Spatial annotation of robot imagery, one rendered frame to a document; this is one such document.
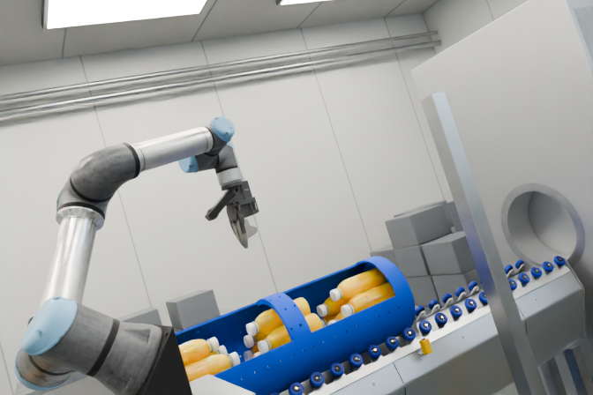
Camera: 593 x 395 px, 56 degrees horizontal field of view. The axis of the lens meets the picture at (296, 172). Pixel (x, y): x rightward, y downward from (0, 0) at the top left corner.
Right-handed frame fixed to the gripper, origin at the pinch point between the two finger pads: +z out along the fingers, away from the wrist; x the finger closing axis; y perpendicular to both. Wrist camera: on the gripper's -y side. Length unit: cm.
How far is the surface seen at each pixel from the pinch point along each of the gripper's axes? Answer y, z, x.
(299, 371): 0.8, 40.4, -11.8
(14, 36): -18, -198, 275
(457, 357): 57, 58, -14
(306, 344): 4.4, 33.3, -14.3
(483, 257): 63, 26, -35
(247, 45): 198, -186, 323
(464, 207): 63, 10, -34
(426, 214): 249, 27, 201
